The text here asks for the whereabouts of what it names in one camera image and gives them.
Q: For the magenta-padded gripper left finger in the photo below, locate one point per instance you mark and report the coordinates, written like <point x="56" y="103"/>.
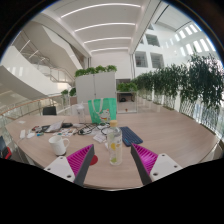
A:
<point x="63" y="166"/>

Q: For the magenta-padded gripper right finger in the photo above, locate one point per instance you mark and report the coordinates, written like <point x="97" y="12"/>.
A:
<point x="163" y="164"/>

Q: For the clear drink bottle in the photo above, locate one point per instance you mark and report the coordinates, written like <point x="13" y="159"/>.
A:
<point x="114" y="143"/>

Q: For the white ceramic mug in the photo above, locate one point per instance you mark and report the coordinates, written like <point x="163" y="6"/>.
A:
<point x="57" y="145"/>

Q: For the colourful sticker sheet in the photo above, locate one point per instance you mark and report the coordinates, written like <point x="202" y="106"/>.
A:
<point x="68" y="132"/>

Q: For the black wallet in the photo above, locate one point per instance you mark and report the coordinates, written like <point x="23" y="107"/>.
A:
<point x="67" y="125"/>

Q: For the dark blue keyboard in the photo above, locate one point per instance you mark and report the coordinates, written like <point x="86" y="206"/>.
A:
<point x="130" y="136"/>

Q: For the white paper card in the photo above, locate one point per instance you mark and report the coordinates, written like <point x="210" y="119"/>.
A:
<point x="99" y="138"/>

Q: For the white oblong device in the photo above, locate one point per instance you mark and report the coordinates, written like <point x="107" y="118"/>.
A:
<point x="22" y="134"/>

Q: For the clear plastic tumbler with lid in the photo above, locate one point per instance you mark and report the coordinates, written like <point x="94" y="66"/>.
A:
<point x="81" y="115"/>

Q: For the black office chair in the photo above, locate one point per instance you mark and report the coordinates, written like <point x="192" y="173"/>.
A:
<point x="49" y="111"/>

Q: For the green tote bag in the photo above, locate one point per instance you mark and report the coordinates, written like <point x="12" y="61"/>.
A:
<point x="101" y="111"/>

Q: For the small potted plants planter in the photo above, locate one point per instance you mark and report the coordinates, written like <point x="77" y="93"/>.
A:
<point x="69" y="93"/>

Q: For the glass shelf unit with plants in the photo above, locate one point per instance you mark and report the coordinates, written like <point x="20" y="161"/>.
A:
<point x="126" y="96"/>

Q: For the white cabinet topped with plants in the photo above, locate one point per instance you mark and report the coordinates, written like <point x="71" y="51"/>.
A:
<point x="95" y="86"/>

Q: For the row of potted trees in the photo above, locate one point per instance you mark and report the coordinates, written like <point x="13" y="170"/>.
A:
<point x="200" y="83"/>

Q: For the ceiling light strips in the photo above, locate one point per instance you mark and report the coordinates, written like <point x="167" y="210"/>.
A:
<point x="105" y="25"/>

